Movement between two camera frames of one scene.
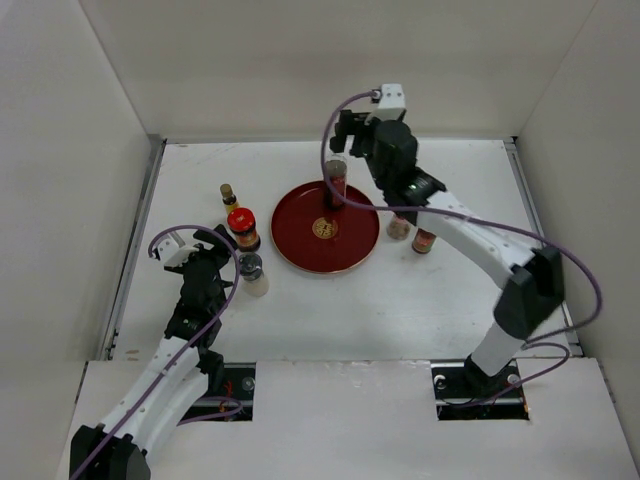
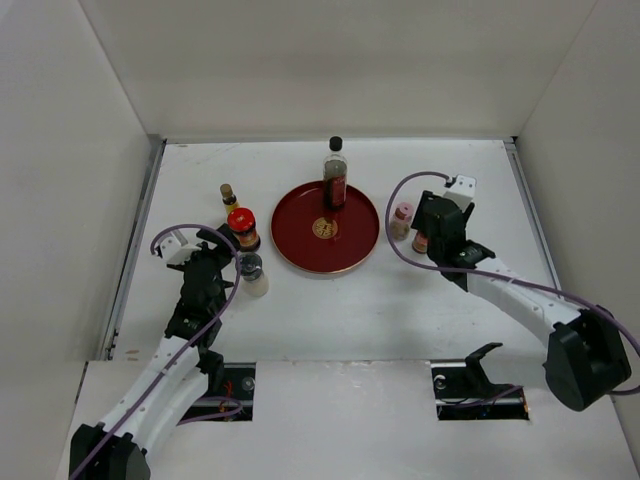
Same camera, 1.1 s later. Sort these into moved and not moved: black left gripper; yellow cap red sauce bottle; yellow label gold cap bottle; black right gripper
Moved: black right gripper
Not moved: yellow cap red sauce bottle; black left gripper; yellow label gold cap bottle
